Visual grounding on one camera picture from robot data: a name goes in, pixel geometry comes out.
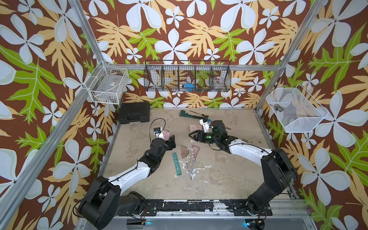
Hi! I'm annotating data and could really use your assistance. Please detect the small dark object in basket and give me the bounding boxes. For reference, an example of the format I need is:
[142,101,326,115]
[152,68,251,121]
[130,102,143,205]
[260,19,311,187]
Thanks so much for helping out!
[274,104,284,112]

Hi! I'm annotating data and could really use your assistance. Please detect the white wire basket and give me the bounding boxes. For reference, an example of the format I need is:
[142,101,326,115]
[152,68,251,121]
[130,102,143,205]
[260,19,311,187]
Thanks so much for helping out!
[85,61,129,105]

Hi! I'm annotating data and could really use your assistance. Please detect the green pipe wrench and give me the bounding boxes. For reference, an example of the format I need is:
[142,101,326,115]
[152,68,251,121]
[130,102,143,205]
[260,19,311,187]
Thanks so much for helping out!
[179,110,208,120]

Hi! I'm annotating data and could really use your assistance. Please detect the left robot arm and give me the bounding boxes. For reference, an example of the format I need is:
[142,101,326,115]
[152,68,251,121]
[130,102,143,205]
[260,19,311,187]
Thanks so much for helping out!
[77,135,176,230]

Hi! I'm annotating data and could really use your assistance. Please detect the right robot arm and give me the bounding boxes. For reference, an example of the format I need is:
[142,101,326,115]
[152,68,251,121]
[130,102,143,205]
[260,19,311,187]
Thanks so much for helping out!
[188,120,298,216]

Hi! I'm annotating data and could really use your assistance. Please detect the black plastic tool case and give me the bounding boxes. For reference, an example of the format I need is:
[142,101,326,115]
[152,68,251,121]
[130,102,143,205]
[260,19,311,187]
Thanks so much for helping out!
[118,102,150,124]

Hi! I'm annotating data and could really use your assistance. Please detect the teal straight ruler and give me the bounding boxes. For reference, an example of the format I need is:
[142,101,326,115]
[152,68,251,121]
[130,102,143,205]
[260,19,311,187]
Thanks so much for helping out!
[172,152,182,176]

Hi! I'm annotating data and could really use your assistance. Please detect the pink triangle ruler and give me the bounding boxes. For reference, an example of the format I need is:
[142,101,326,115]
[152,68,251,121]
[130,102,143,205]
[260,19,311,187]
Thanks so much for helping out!
[189,145,200,161]

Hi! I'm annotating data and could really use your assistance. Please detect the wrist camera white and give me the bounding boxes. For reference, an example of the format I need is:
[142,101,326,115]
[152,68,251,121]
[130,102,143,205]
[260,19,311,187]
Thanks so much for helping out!
[200,117,211,133]
[153,127,164,139]

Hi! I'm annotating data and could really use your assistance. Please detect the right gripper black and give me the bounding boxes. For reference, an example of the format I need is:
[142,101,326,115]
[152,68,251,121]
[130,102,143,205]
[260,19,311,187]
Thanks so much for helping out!
[188,129,220,145]

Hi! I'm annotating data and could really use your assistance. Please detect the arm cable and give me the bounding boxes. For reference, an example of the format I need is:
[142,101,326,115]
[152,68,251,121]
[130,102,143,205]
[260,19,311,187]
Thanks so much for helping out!
[149,117,167,144]
[208,125,232,151]

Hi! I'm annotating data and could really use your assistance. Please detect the clear triangle ruler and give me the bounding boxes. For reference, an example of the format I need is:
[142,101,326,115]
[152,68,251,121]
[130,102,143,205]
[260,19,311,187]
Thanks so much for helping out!
[186,161,196,181]

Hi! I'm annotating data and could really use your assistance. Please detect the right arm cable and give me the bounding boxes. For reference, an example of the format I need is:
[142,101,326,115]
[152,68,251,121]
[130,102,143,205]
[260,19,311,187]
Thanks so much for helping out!
[208,125,232,151]

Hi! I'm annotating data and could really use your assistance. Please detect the yellow black screwdriver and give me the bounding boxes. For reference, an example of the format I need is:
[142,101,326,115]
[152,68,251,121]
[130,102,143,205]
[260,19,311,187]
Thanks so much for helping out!
[190,110,209,118]

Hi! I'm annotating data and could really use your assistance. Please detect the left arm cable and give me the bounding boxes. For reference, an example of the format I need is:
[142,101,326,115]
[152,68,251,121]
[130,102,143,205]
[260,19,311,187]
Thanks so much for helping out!
[149,117,167,144]

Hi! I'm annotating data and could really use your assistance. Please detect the black wire basket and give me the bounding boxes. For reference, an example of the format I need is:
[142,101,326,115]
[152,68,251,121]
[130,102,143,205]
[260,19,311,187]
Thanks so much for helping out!
[143,60,232,93]

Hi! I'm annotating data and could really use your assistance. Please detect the white mesh basket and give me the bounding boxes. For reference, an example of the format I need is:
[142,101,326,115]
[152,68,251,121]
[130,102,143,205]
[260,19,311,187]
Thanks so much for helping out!
[266,84,328,133]

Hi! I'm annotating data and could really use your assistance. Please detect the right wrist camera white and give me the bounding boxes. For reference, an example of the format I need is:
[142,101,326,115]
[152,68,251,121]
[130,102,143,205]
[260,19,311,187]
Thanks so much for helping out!
[200,117,211,133]

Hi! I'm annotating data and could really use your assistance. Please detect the pink ruler set pouch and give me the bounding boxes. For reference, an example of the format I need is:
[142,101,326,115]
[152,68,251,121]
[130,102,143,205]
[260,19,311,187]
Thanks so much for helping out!
[159,129,172,141]

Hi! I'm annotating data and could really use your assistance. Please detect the blue object in basket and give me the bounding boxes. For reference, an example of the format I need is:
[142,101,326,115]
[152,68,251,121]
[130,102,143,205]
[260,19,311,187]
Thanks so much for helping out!
[184,83,195,92]

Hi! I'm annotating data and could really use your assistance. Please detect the pink protractor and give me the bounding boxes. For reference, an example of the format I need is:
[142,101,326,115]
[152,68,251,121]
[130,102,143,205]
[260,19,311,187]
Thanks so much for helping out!
[180,145,189,159]

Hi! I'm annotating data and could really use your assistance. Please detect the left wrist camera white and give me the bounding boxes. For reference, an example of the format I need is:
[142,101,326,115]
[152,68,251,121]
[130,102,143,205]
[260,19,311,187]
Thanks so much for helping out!
[153,127,164,139]

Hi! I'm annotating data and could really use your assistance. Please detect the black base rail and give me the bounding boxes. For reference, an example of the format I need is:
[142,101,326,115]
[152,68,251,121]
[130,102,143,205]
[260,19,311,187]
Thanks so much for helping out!
[121,199,273,217]

